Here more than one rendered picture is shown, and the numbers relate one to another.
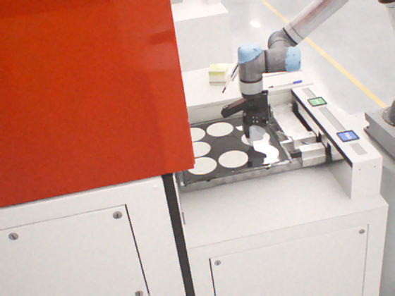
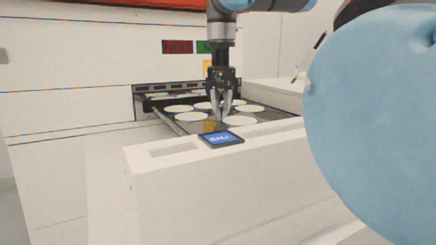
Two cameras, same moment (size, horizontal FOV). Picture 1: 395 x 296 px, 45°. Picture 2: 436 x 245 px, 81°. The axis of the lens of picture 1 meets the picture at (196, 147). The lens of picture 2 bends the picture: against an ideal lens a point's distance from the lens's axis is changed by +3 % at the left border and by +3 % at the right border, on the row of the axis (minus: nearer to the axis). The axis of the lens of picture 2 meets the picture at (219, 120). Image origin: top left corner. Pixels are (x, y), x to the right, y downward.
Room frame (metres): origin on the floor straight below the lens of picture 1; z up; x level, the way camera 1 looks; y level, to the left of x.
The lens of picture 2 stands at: (1.15, -0.82, 1.10)
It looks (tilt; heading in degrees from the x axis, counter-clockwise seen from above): 16 degrees down; 67
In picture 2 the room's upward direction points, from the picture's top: straight up
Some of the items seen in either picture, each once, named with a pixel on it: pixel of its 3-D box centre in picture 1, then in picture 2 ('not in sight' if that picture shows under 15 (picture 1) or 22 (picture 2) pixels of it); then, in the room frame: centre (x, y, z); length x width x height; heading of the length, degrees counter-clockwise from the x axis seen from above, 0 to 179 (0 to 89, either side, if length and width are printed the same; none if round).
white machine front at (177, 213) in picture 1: (164, 155); (143, 71); (1.25, 0.10, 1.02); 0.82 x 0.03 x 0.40; 5
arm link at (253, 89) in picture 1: (251, 84); (222, 33); (1.42, -0.21, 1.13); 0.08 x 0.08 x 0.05
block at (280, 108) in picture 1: (281, 108); not in sight; (1.67, -0.35, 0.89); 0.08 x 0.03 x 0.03; 95
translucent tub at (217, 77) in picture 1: (219, 74); not in sight; (1.85, -0.13, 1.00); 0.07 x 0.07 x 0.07; 72
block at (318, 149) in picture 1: (311, 150); not in sight; (1.34, -0.38, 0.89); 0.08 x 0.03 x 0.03; 95
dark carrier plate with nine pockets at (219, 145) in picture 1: (226, 144); (221, 112); (1.46, -0.11, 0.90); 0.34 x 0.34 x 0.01; 5
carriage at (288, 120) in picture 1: (295, 134); not in sight; (1.50, -0.37, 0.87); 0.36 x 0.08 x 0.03; 5
